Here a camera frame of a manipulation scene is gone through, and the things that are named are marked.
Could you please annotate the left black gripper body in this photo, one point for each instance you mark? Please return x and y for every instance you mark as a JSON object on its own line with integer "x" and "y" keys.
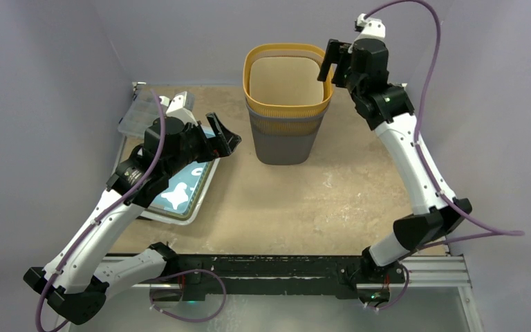
{"x": 197, "y": 148}

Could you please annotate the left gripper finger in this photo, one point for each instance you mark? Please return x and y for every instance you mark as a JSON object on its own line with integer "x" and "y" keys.
{"x": 226, "y": 143}
{"x": 216, "y": 125}

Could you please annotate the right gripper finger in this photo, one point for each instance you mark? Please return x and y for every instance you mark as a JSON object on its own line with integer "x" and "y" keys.
{"x": 324, "y": 68}
{"x": 337, "y": 52}

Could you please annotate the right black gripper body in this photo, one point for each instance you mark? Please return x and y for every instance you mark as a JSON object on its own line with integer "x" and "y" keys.
{"x": 342, "y": 59}

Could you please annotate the light blue plastic crate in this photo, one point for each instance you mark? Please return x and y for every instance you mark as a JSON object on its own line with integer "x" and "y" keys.
{"x": 185, "y": 188}

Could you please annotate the grey mesh basket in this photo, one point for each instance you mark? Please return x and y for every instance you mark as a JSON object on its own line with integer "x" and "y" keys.
{"x": 284, "y": 141}

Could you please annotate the beige plastic bin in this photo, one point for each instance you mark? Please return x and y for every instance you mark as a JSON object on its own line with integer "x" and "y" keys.
{"x": 285, "y": 81}

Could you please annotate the white plastic tray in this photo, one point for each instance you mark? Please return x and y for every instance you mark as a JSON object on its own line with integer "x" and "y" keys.
{"x": 197, "y": 201}

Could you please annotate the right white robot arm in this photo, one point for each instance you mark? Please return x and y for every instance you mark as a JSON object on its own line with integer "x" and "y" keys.
{"x": 389, "y": 113}

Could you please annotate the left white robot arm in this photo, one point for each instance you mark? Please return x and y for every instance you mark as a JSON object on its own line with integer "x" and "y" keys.
{"x": 74, "y": 284}

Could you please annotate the clear compartment organizer box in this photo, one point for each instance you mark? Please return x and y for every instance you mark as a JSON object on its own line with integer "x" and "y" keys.
{"x": 141, "y": 115}

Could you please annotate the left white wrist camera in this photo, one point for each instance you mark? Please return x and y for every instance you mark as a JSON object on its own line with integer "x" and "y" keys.
{"x": 180, "y": 106}

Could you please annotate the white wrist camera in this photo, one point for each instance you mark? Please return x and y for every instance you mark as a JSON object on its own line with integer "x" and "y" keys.
{"x": 369, "y": 28}
{"x": 180, "y": 106}

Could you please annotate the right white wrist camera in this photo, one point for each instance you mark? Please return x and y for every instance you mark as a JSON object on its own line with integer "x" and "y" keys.
{"x": 369, "y": 28}

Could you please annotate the aluminium frame rail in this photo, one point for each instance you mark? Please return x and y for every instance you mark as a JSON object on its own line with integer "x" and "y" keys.
{"x": 439, "y": 275}

